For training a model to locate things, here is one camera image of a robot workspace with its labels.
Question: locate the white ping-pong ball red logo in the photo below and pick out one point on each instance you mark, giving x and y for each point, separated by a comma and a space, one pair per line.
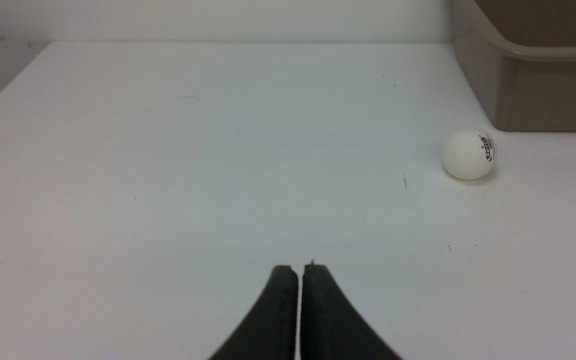
469, 154

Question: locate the tan plastic storage bin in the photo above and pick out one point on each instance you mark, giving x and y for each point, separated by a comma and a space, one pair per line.
519, 57

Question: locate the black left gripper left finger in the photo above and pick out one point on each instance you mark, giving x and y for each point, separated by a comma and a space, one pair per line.
269, 330

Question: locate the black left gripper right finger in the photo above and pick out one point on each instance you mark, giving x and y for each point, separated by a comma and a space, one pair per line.
331, 328

